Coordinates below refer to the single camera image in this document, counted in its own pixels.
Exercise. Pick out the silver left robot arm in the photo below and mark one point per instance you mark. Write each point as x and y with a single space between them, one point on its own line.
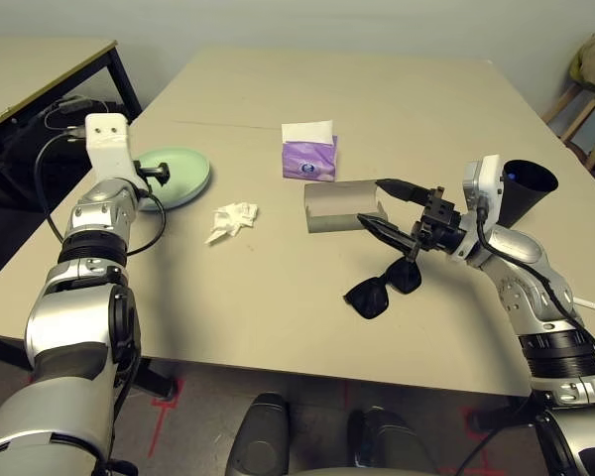
79 317

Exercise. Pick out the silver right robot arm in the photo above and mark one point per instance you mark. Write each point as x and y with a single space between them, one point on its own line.
525 297

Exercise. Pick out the dark grey robot leg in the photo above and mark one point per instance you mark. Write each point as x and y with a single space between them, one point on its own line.
258 436
392 441

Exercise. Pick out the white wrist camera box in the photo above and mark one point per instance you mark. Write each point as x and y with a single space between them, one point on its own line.
106 144
488 188

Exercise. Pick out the black bag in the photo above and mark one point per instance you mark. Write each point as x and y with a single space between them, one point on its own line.
10 158

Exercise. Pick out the dark grey left robot leg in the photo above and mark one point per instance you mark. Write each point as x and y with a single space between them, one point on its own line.
258 436

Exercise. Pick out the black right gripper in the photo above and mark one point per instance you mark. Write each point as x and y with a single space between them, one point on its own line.
439 223

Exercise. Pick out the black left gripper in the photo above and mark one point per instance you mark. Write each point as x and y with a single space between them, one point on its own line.
148 172

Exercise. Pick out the wooden stool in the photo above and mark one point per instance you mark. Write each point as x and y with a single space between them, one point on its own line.
580 119

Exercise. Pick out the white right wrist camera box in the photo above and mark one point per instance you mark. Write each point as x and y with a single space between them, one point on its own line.
488 188

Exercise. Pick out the white tissue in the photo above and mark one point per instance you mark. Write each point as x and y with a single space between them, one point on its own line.
233 215

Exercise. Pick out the grey glasses case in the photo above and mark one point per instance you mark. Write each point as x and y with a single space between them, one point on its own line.
337 203

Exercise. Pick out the purple tissue pack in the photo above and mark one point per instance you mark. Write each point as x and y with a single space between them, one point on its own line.
310 158

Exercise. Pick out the beige side table black frame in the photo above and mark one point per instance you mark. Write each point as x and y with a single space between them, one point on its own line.
30 69

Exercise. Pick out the dark grey right robot leg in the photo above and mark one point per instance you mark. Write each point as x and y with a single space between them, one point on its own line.
392 441

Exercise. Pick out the black cap whiteboard marker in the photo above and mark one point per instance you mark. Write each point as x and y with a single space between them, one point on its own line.
587 303

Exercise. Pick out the light green plate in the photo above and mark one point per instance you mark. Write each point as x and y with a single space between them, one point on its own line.
183 166

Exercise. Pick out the black cup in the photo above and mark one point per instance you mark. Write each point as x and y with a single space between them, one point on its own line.
530 198

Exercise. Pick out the grey power adapter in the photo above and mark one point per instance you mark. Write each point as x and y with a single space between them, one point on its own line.
74 104

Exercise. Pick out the black sunglasses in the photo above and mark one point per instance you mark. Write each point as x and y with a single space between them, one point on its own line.
372 300

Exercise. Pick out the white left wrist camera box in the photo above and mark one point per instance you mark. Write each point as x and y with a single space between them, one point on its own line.
106 144

